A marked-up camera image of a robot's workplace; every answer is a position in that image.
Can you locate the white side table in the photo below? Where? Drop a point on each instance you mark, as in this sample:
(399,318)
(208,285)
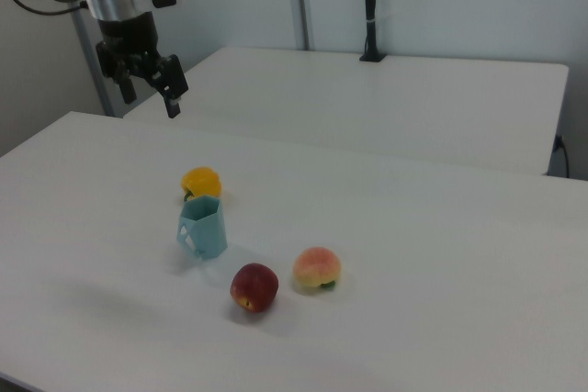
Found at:
(367,103)

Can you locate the yellow bell pepper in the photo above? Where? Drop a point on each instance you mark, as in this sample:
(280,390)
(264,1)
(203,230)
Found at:
(202,181)

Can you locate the pink yellow peach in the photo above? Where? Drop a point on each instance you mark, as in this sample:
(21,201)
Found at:
(317,268)

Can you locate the black camera pole with base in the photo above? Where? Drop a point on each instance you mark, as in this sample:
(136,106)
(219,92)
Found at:
(369,6)

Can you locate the light blue hexagonal mug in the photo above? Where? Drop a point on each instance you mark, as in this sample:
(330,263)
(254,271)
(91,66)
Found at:
(206,231)

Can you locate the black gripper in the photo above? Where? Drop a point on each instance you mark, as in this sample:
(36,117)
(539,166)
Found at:
(128,38)

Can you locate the dark red apple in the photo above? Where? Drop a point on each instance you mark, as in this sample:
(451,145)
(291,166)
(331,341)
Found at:
(253,287)

